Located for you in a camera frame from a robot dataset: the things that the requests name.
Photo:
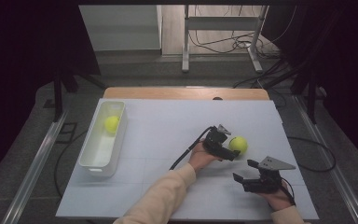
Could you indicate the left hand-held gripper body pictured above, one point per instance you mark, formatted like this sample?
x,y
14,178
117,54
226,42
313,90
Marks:
x,y
214,140

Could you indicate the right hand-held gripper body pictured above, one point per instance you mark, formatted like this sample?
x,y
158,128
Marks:
x,y
262,183

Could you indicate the yellow tennis ball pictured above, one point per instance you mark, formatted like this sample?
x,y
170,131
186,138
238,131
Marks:
x,y
112,123
238,145

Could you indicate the white plastic bin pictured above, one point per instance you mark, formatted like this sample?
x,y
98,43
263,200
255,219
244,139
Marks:
x,y
101,149

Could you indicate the person's right hand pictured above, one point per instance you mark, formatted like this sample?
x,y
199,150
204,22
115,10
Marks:
x,y
276,199

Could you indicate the person's left hand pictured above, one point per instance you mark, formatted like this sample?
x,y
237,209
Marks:
x,y
202,158

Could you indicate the dark round table grommet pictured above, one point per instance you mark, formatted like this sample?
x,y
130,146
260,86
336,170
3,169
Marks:
x,y
217,98

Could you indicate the white board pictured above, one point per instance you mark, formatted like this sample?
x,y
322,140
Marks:
x,y
167,118

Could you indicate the wooden table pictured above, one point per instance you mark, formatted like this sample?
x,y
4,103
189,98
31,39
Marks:
x,y
183,93

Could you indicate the black tripod stand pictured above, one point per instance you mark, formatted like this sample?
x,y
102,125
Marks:
x,y
58,93
310,93

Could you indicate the grey metal stand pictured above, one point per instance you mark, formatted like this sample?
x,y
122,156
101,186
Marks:
x,y
222,23

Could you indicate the dark curtain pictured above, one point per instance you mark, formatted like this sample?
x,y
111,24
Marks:
x,y
18,77
348,62

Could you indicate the white cabinet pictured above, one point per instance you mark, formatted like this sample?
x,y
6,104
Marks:
x,y
121,28

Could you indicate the metal floor rail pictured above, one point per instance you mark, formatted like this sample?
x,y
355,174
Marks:
x,y
34,168
332,161

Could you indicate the black floor bracket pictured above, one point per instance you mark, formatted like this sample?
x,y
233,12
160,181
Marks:
x,y
71,124

